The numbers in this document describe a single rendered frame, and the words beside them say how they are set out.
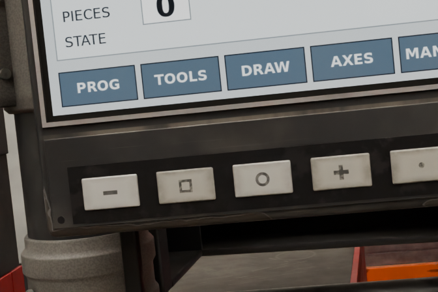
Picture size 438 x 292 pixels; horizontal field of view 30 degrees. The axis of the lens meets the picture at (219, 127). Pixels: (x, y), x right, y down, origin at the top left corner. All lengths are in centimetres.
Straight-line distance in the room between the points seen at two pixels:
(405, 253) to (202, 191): 221
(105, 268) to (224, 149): 19
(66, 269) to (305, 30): 29
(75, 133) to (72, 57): 5
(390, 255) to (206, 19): 223
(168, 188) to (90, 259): 16
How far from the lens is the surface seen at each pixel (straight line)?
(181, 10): 53
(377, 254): 271
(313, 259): 159
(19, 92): 68
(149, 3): 54
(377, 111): 52
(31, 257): 70
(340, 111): 52
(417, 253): 272
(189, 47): 53
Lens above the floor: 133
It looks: 3 degrees down
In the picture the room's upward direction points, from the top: 6 degrees counter-clockwise
